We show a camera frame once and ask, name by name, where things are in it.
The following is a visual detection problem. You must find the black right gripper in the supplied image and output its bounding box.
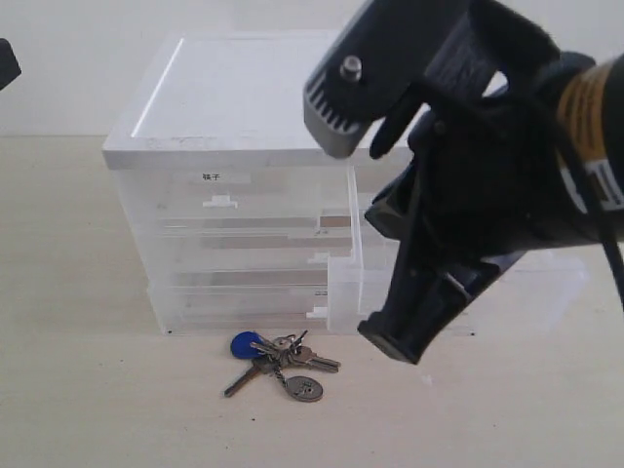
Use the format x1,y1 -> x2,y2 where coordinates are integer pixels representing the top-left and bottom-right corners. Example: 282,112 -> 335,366
358,1 -> 599,365

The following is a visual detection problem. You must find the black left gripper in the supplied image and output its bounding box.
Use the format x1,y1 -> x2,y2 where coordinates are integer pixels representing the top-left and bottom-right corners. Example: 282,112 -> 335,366
0,38 -> 21,91

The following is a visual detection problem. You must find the clear drawer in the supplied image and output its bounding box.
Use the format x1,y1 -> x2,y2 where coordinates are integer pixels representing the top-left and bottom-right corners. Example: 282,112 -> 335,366
148,286 -> 329,335
327,167 -> 589,337
140,234 -> 346,275
148,168 -> 350,230

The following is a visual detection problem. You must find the key bunch with blue tag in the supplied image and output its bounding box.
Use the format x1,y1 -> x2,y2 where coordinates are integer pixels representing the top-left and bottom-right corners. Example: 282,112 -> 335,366
223,331 -> 341,403

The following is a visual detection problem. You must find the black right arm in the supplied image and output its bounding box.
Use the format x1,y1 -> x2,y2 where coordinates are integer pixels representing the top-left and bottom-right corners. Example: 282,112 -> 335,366
358,1 -> 623,364

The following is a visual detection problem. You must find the white translucent drawer cabinet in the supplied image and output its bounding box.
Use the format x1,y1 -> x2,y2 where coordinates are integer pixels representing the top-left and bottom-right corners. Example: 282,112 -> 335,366
101,29 -> 477,337

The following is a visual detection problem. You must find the clear bottom drawer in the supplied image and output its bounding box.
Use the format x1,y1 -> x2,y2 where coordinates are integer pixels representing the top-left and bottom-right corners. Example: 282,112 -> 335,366
148,286 -> 329,335

